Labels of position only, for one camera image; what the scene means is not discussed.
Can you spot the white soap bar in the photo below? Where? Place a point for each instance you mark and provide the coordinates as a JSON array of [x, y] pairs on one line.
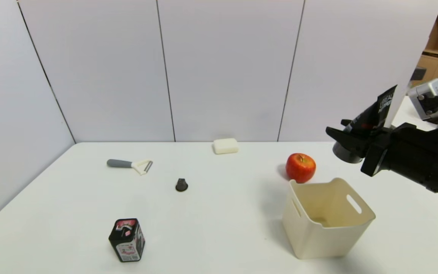
[[225, 145]]

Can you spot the small dark cone cap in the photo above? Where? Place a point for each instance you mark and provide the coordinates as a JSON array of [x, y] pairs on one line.
[[181, 185]]

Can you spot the black wall panel clamp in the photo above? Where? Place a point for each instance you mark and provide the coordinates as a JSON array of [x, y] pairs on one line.
[[418, 72]]

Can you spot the black L'Oreal cosmetic tube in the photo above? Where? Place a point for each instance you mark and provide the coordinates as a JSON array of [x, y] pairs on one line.
[[371, 114]]

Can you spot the black tin with pink print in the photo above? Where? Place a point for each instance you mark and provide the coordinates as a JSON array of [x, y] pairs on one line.
[[127, 243]]

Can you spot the cream plastic storage box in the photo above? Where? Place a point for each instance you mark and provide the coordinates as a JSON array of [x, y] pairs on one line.
[[318, 239]]

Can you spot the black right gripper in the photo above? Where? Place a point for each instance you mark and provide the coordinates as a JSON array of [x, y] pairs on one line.
[[376, 153]]

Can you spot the red apple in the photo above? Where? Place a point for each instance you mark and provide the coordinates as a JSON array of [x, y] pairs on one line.
[[300, 167]]

